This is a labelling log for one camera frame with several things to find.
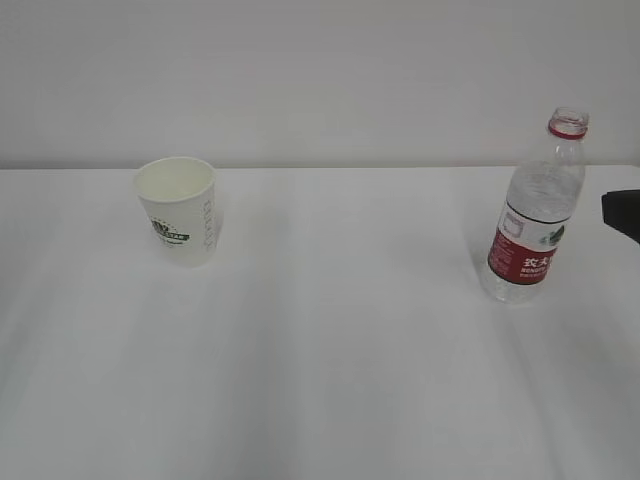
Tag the white paper cup green logo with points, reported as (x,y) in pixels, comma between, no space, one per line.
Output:
(178,196)

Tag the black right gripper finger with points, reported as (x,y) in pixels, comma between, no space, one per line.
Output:
(621,212)

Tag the clear water bottle red label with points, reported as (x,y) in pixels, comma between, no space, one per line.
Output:
(541,198)

